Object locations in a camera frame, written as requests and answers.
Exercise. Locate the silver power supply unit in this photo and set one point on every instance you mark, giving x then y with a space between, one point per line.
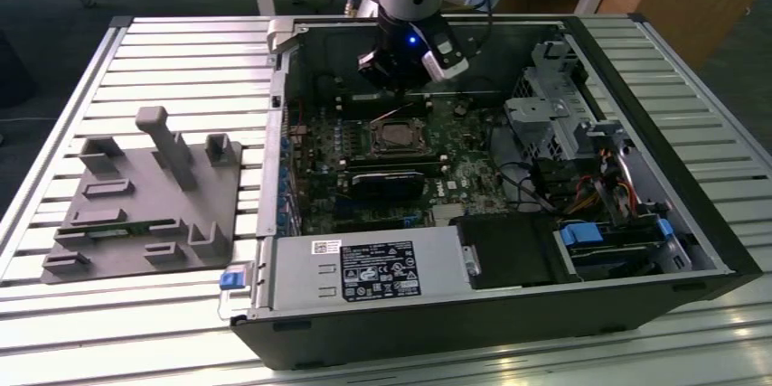
289 268

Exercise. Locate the black RAM slot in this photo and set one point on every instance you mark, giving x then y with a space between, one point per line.
361 104
361 108
361 100
392 160
385 171
385 167
361 96
392 163

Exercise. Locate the black graphics card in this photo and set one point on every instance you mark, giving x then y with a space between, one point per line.
385 187

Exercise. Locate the black plastic shroud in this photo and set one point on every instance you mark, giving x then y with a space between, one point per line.
512 250

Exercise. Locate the CPU socket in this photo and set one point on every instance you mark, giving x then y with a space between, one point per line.
397 151

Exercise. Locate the blue plastic latch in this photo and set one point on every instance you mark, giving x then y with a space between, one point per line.
664 228
234 278

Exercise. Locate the silver chipset heatsink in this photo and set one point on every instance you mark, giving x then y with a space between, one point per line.
449 215

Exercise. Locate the green motherboard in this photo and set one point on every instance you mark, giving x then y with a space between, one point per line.
458 164

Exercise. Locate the wooden cabinet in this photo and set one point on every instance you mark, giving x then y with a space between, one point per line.
693 6

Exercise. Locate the silver metal drive cage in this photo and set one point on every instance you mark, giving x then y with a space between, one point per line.
542 110

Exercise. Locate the black grey PC case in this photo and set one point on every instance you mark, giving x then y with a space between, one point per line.
421 336

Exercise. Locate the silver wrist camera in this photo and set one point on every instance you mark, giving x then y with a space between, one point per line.
446 63

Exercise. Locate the grey parts rack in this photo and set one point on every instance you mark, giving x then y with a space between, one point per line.
138 223

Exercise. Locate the blue disk carrier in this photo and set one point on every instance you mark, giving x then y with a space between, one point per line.
581 234

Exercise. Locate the green RAM stick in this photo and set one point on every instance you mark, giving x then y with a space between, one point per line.
144 226

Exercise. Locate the metal locking lever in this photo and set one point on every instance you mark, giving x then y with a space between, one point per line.
392 115

